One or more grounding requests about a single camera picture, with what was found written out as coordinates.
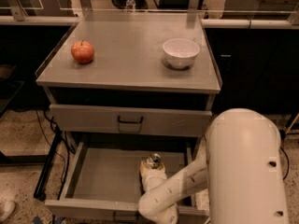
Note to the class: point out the wheeled cart base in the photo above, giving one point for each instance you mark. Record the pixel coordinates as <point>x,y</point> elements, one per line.
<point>291,126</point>

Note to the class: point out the white horizontal rail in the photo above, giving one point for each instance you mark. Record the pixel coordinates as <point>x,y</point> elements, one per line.
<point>249,24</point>

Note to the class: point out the open grey lower drawer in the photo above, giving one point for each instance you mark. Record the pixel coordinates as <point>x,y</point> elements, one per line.
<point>104,181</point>

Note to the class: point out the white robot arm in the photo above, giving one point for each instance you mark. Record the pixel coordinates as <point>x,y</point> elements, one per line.
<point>240,169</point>

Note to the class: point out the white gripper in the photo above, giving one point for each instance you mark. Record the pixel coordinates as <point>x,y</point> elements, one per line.
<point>151,176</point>

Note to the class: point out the black table leg frame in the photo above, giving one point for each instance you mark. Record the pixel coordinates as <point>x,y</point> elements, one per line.
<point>39,193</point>

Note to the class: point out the grey drawer cabinet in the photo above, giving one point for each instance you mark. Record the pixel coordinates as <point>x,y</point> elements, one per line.
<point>129,70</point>

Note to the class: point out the white shoe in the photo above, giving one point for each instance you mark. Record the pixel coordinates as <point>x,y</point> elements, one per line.
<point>6,210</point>

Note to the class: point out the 7up can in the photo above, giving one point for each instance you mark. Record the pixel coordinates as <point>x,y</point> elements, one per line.
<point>153,161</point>

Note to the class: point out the closed grey upper drawer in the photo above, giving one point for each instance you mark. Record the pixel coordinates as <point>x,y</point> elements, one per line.
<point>147,121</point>

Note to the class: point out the red apple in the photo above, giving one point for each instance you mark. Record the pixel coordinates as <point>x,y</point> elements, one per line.
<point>82,51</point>

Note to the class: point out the clear plastic water bottle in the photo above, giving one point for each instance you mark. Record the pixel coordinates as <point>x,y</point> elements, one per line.
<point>130,5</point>

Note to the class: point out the white bowl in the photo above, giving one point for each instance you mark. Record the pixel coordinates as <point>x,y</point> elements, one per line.
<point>180,52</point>

